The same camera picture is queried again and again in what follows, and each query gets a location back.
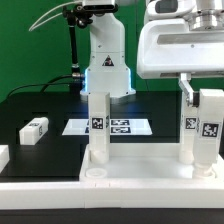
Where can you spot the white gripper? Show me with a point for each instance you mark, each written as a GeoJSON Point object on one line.
{"type": "Point", "coordinates": [167, 48]}

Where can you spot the white desk top tray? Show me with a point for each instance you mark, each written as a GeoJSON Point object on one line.
{"type": "Point", "coordinates": [138, 161]}

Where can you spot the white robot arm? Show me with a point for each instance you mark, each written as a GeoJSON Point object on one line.
{"type": "Point", "coordinates": [107, 71]}

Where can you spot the white front obstacle bar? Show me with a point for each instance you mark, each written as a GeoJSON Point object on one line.
{"type": "Point", "coordinates": [121, 194]}

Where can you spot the white obstacle bar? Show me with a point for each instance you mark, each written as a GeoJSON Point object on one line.
{"type": "Point", "coordinates": [4, 156]}
{"type": "Point", "coordinates": [121, 194]}

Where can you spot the white marker tag plate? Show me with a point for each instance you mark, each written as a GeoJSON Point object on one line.
{"type": "Point", "coordinates": [117, 127]}

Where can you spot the white left obstacle bar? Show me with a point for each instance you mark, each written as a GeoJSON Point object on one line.
{"type": "Point", "coordinates": [4, 156]}

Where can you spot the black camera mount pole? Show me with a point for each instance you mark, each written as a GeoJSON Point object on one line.
{"type": "Point", "coordinates": [76, 17]}

